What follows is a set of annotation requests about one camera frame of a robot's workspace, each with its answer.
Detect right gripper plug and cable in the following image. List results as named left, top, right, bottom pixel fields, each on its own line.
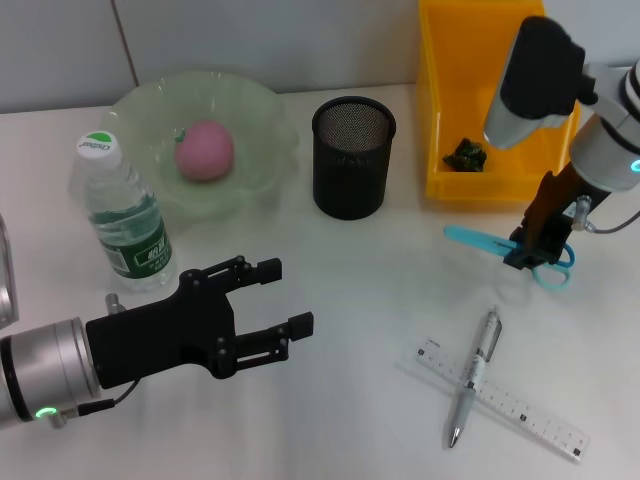
left=572, top=194, right=640, bottom=236

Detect green plastic wrapper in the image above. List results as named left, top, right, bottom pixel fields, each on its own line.
left=442, top=137, right=489, bottom=174

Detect yellow plastic bin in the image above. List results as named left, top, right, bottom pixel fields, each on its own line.
left=417, top=0, right=582, bottom=203

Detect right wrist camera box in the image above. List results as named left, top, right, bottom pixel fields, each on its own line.
left=483, top=15, right=600, bottom=150

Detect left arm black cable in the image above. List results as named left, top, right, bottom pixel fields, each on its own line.
left=49, top=378, right=142, bottom=429

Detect pink toy peach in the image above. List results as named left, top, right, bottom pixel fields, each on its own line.
left=174, top=119, right=235, bottom=184

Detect black mesh pen holder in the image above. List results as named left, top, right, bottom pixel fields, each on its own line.
left=311, top=95, right=397, bottom=221

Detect grey white ballpoint pen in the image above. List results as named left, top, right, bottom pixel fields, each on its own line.
left=448, top=305, right=503, bottom=447

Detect green glass fruit plate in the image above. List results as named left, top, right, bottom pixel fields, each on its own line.
left=92, top=69, right=302, bottom=221

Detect clear green-label water bottle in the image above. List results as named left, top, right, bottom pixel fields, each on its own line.
left=73, top=128, right=177, bottom=292

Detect blue scissors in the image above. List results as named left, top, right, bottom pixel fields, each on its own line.
left=443, top=224, right=577, bottom=292

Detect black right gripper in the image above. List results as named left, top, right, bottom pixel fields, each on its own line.
left=502, top=169, right=596, bottom=272

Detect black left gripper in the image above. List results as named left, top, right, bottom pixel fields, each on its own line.
left=85, top=255, right=315, bottom=391

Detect clear plastic ruler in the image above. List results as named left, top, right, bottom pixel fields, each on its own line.
left=402, top=335, right=591, bottom=464

